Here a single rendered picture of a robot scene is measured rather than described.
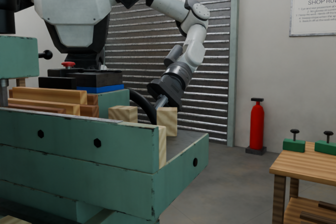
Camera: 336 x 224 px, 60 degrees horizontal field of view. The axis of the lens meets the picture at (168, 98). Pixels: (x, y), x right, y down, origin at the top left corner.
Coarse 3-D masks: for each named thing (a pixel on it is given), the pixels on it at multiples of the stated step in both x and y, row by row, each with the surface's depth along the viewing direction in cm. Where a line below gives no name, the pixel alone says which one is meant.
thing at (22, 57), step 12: (0, 36) 46; (12, 36) 48; (24, 36) 50; (0, 48) 46; (12, 48) 48; (24, 48) 50; (36, 48) 52; (0, 60) 46; (12, 60) 48; (24, 60) 50; (36, 60) 52; (0, 72) 46; (12, 72) 48; (24, 72) 50; (36, 72) 52; (0, 84) 49
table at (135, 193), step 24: (0, 144) 46; (168, 144) 45; (192, 144) 45; (0, 168) 46; (24, 168) 44; (48, 168) 41; (72, 168) 39; (96, 168) 37; (120, 168) 36; (168, 168) 37; (192, 168) 46; (72, 192) 40; (96, 192) 38; (120, 192) 36; (144, 192) 35; (168, 192) 38; (144, 216) 35
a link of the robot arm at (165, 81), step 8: (168, 72) 91; (176, 72) 90; (184, 72) 92; (152, 80) 86; (160, 80) 86; (168, 80) 88; (176, 80) 90; (184, 80) 90; (152, 88) 87; (160, 88) 85; (168, 88) 86; (176, 88) 89; (184, 88) 92; (152, 96) 88; (168, 96) 86; (176, 96) 87; (168, 104) 89; (176, 104) 87
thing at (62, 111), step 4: (8, 104) 52; (12, 104) 52; (16, 104) 52; (20, 104) 52; (24, 104) 52; (16, 108) 51; (20, 108) 50; (24, 108) 50; (28, 108) 50; (32, 108) 49; (36, 108) 49; (40, 108) 48; (44, 108) 48; (48, 108) 48; (52, 108) 48; (56, 108) 48; (60, 108) 48; (64, 108) 48; (52, 112) 47; (56, 112) 47; (60, 112) 47; (64, 112) 48
